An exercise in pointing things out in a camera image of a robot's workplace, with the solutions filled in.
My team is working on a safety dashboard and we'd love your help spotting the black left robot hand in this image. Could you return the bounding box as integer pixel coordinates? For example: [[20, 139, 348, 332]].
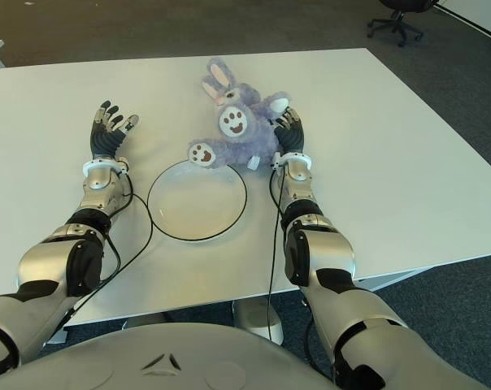
[[89, 99, 141, 160]]

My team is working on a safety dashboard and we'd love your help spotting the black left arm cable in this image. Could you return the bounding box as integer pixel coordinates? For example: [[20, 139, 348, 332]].
[[46, 168, 154, 346]]

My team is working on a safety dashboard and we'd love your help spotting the purple plush bunny doll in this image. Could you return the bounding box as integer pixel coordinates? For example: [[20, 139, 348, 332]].
[[187, 58, 292, 171]]

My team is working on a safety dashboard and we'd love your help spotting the white plate black rim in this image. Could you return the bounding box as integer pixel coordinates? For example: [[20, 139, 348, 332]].
[[146, 158, 247, 241]]

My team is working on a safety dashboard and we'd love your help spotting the grey robot torso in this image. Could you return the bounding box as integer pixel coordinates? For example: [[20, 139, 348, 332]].
[[0, 323, 354, 390]]

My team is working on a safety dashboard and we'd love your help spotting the black office chair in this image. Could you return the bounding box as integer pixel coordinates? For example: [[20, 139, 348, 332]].
[[367, 0, 433, 48]]

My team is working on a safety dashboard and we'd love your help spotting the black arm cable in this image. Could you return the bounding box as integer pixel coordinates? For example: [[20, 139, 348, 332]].
[[265, 160, 289, 346], [46, 168, 154, 346]]

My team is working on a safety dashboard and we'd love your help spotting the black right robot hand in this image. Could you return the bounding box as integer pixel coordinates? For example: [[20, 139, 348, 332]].
[[268, 106, 306, 156]]

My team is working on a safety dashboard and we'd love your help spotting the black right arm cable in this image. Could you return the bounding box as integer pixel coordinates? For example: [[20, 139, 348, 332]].
[[265, 160, 289, 346]]

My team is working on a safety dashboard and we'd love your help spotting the white table leg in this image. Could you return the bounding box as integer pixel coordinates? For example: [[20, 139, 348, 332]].
[[232, 299, 285, 346]]

